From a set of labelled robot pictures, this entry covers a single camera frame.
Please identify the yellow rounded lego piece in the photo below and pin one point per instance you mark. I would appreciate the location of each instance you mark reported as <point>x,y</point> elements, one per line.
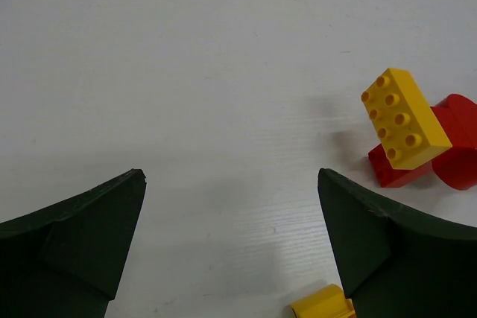
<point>329,302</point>

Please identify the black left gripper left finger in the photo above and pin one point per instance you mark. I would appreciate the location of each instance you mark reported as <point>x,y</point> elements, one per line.
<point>67,259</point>

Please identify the yellow 2x4 lego brick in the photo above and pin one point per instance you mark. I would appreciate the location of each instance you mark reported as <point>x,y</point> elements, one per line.
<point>408,129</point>

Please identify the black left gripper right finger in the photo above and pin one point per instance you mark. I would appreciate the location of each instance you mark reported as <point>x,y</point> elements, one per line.
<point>396,261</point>

